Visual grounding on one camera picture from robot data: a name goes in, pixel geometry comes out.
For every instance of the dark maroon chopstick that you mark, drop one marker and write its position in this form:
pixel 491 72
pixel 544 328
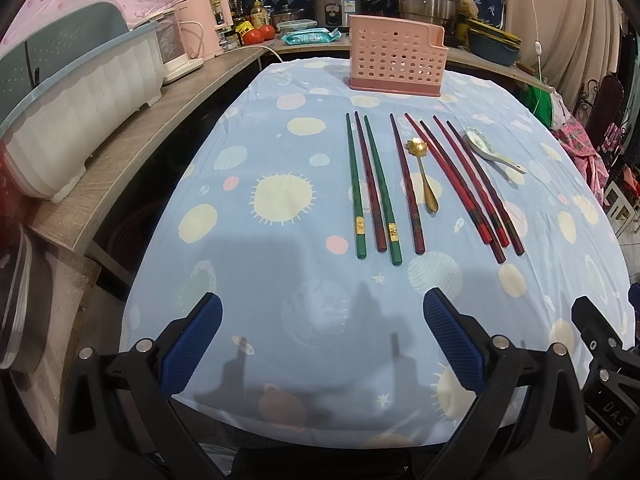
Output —
pixel 414 214

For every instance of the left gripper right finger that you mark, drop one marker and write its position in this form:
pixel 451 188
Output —
pixel 459 336

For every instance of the gold flower spoon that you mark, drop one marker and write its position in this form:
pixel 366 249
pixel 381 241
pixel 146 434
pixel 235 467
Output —
pixel 418 149

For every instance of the red tomato right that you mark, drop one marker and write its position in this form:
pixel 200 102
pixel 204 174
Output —
pixel 268 32

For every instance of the dark red chopstick between greens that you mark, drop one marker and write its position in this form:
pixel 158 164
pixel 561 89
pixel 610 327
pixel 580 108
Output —
pixel 375 208

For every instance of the green chopstick inner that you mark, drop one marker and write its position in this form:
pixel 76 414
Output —
pixel 387 207

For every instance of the green bag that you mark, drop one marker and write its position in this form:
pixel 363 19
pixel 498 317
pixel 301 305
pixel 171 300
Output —
pixel 539 103

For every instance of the white small oven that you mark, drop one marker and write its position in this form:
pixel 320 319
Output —
pixel 177 61

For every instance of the bright red chopstick left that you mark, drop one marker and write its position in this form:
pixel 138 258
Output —
pixel 450 185

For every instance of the pink floral cloth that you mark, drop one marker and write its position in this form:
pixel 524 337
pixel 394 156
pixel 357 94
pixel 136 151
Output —
pixel 594 170

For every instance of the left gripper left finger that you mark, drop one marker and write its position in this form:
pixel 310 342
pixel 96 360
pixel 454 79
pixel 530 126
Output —
pixel 184 342

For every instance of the blue planet-print tablecloth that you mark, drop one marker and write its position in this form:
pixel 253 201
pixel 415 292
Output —
pixel 319 347

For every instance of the dark teal baking dish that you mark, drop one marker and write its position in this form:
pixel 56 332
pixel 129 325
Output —
pixel 493 50

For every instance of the white stool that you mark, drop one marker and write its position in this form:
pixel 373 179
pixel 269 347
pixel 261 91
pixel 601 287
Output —
pixel 621 212

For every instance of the green chopstick outer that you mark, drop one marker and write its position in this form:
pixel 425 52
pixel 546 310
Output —
pixel 360 227

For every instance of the silver rice cooker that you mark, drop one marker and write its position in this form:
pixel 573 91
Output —
pixel 336 13

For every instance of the white dish drainer box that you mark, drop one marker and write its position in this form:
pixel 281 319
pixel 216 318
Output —
pixel 66 88

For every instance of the dark wooden chair back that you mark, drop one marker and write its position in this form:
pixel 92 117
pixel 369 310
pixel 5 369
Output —
pixel 604 110

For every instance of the red tomato left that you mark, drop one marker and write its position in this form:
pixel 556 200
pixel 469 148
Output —
pixel 251 37

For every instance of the bright red chopstick right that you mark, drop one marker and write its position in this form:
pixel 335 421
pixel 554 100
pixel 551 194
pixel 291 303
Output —
pixel 487 207

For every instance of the dark red chopstick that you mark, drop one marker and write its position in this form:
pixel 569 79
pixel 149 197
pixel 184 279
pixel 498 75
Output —
pixel 375 208
pixel 511 232
pixel 494 246

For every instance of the bright red chopstick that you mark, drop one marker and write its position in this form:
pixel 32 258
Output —
pixel 450 185
pixel 487 207

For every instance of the red tomato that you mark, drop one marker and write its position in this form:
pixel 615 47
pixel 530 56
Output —
pixel 251 37
pixel 268 32

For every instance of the pink perforated utensil basket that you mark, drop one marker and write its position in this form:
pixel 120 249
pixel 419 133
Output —
pixel 392 55

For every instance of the pink toaster appliance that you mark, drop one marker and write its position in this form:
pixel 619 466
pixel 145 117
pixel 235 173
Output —
pixel 202 25

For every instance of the white ceramic soup spoon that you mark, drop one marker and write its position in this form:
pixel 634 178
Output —
pixel 481 146

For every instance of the wooden side counter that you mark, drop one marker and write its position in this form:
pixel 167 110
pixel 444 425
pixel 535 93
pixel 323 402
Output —
pixel 73 222

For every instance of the green chopstick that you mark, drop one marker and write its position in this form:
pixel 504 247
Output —
pixel 387 207
pixel 360 227

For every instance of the teal wet wipes pack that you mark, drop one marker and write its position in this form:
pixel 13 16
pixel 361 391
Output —
pixel 316 35

